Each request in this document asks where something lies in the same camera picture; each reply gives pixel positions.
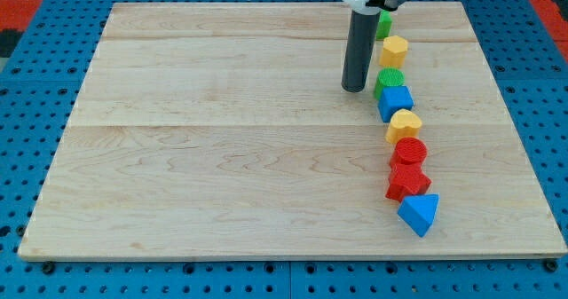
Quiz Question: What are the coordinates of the blue cube block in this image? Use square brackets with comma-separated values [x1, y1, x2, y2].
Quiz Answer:
[377, 85, 414, 122]

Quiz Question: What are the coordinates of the red star block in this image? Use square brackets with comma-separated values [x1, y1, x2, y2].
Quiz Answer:
[385, 163, 431, 202]

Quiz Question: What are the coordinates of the red cylinder block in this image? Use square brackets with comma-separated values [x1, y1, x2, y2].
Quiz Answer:
[389, 137, 428, 168]

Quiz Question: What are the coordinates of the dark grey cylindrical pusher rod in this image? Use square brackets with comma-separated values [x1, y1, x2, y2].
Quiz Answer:
[342, 11, 379, 93]

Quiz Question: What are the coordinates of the yellow hexagon block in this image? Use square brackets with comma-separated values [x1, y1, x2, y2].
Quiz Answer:
[379, 35, 409, 68]

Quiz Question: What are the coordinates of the yellow heart block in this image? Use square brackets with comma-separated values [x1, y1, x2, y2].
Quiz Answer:
[385, 109, 422, 144]

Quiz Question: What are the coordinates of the light wooden board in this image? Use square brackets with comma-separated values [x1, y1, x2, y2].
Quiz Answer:
[18, 2, 567, 262]

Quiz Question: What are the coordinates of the green cylinder block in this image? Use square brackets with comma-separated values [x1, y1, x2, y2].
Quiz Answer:
[374, 67, 405, 100]

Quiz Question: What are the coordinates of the green block at back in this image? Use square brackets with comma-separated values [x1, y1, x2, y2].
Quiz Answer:
[375, 11, 392, 40]

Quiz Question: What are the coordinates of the blue triangle block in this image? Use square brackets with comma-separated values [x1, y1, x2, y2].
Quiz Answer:
[398, 193, 439, 237]

